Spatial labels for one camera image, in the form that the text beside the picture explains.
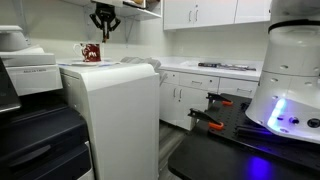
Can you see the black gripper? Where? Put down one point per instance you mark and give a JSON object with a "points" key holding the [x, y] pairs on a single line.
{"points": [[105, 12]]}

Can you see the small brown object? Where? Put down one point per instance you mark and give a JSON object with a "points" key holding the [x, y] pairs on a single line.
{"points": [[105, 37]]}

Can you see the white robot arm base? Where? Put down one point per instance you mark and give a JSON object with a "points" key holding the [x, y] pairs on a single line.
{"points": [[287, 99]]}

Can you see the red and white mug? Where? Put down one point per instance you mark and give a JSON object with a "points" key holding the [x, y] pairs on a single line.
{"points": [[90, 52]]}

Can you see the white plate under mug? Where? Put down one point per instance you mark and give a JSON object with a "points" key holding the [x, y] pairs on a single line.
{"points": [[99, 64]]}

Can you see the white upper cabinets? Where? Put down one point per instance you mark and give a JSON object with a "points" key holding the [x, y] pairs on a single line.
{"points": [[183, 14]]}

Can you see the white cabinets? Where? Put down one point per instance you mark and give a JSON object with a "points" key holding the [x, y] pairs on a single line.
{"points": [[183, 14], [181, 91]]}

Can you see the white printer finisher unit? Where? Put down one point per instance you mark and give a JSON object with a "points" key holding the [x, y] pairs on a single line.
{"points": [[120, 103]]}

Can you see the white lower cabinets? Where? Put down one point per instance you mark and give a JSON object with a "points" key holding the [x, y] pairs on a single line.
{"points": [[181, 91]]}

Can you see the far black orange clamp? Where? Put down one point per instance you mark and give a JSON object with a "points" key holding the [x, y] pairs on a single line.
{"points": [[216, 97]]}

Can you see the black orange clamp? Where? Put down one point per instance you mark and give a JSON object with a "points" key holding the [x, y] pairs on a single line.
{"points": [[198, 114], [216, 97]]}

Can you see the near black orange clamp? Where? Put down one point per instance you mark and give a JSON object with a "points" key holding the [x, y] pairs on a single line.
{"points": [[198, 114]]}

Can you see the large office copier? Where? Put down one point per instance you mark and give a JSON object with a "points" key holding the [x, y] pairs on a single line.
{"points": [[41, 137]]}

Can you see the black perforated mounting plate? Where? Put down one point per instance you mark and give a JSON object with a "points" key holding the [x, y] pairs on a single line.
{"points": [[242, 132]]}

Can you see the white wall shelf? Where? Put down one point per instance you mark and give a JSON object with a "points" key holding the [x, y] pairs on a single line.
{"points": [[137, 9]]}

